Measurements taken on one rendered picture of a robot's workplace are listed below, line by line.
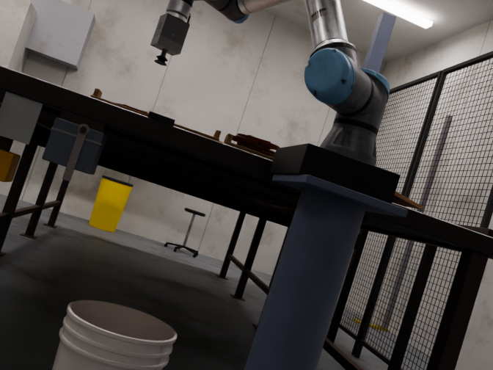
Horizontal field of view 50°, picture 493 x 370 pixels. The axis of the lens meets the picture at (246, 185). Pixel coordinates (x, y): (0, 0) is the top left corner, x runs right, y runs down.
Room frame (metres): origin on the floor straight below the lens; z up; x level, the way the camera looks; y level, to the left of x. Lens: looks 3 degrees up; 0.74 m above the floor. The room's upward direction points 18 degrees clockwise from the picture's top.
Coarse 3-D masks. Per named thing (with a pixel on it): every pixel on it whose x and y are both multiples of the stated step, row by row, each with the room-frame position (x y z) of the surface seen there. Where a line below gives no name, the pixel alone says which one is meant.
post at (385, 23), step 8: (384, 16) 3.63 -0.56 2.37; (392, 16) 3.64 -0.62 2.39; (376, 24) 3.71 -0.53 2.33; (384, 24) 3.64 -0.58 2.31; (392, 24) 3.65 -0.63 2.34; (376, 32) 3.65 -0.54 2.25; (384, 32) 3.64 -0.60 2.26; (376, 40) 3.63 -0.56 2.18; (384, 40) 3.64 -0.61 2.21; (368, 48) 3.71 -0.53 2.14; (376, 48) 3.64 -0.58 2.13; (384, 48) 3.65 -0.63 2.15; (368, 56) 3.66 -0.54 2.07; (376, 56) 3.64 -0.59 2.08; (368, 64) 3.63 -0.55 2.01; (376, 64) 3.64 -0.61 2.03; (376, 72) 3.65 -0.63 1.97
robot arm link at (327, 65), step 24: (312, 0) 1.28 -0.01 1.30; (336, 0) 1.27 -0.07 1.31; (312, 24) 1.28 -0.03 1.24; (336, 24) 1.24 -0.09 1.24; (336, 48) 1.20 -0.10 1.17; (312, 72) 1.21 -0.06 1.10; (336, 72) 1.17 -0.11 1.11; (360, 72) 1.21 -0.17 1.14; (336, 96) 1.19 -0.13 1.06; (360, 96) 1.23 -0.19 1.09
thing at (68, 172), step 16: (64, 112) 1.43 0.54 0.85; (64, 128) 1.42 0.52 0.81; (80, 128) 1.42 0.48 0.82; (96, 128) 1.45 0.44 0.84; (48, 144) 1.42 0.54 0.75; (64, 144) 1.42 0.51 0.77; (80, 144) 1.43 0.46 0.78; (96, 144) 1.44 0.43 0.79; (48, 160) 1.42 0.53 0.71; (64, 160) 1.43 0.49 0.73; (80, 160) 1.43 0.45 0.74; (96, 160) 1.47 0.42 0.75; (64, 176) 1.42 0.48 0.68
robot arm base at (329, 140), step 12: (336, 120) 1.33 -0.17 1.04; (348, 120) 1.30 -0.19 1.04; (336, 132) 1.31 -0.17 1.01; (348, 132) 1.29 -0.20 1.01; (360, 132) 1.29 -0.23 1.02; (372, 132) 1.30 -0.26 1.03; (324, 144) 1.31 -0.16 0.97; (336, 144) 1.29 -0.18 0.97; (348, 144) 1.28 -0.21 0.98; (360, 144) 1.28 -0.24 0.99; (372, 144) 1.30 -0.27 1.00; (348, 156) 1.27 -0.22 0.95; (360, 156) 1.27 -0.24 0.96; (372, 156) 1.29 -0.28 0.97
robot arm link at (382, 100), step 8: (368, 72) 1.29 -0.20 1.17; (376, 80) 1.29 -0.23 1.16; (384, 80) 1.30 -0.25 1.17; (376, 88) 1.28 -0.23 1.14; (384, 88) 1.30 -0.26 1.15; (376, 96) 1.28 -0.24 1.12; (384, 96) 1.31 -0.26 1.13; (368, 104) 1.26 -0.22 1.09; (376, 104) 1.29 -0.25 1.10; (384, 104) 1.32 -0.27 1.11; (360, 112) 1.28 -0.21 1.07; (368, 112) 1.29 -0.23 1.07; (376, 112) 1.30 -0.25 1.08; (360, 120) 1.29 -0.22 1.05; (368, 120) 1.29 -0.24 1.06; (376, 120) 1.30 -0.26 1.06
